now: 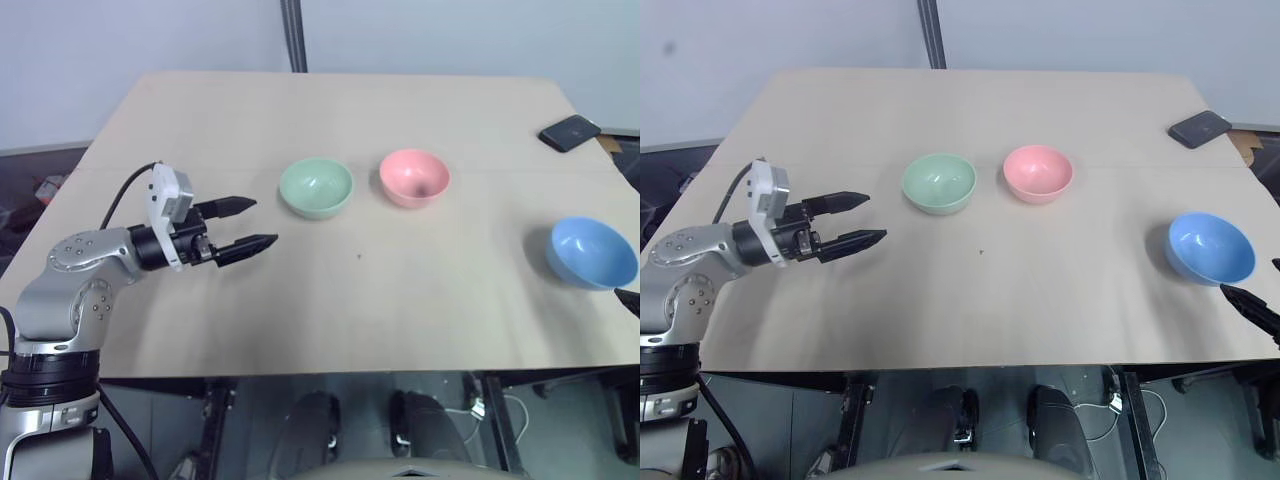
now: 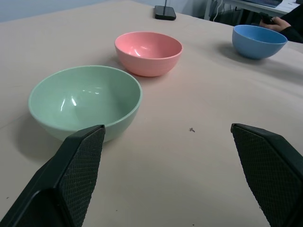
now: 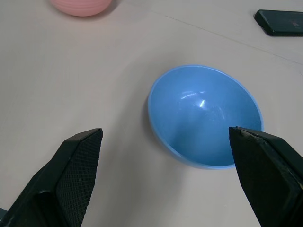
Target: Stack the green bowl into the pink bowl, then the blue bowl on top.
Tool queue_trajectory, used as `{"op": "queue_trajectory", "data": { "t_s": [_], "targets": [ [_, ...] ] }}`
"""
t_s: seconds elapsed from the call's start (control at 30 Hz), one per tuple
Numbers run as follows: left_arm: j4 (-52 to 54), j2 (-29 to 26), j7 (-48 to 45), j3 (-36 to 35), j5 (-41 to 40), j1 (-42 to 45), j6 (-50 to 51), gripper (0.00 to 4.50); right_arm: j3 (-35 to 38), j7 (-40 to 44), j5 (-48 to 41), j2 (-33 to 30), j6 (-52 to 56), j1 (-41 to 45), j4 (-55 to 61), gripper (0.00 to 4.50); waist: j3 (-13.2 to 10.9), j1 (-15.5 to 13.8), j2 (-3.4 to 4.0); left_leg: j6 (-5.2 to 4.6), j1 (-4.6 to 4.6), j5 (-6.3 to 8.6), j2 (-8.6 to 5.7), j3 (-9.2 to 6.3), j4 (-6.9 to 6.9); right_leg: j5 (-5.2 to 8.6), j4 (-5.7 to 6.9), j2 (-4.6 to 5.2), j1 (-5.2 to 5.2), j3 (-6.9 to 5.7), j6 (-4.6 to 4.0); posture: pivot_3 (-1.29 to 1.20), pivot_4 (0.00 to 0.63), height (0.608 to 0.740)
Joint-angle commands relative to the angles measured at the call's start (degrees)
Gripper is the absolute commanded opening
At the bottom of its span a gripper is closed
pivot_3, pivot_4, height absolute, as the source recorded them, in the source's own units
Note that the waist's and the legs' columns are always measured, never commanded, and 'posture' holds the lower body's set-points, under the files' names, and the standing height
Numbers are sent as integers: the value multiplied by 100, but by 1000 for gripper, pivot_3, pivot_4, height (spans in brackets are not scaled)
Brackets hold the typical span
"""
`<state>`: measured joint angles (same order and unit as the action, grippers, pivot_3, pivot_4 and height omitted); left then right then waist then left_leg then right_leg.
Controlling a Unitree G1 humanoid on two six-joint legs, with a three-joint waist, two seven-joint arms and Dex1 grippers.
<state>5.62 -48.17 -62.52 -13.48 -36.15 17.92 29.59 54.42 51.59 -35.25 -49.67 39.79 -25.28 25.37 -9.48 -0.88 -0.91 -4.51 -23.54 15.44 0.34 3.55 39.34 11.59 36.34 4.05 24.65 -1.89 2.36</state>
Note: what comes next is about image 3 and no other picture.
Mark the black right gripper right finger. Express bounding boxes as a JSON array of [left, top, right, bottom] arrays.
[[228, 126, 303, 227]]

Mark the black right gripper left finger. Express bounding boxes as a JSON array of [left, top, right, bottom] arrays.
[[0, 128, 104, 227]]

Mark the blue plastic bowl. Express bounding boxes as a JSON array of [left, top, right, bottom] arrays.
[[147, 64, 265, 170]]

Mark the black smartphone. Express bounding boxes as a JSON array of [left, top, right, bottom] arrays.
[[254, 9, 303, 37]]

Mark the pink ribbed bowl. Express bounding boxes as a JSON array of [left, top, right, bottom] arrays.
[[49, 0, 114, 17]]

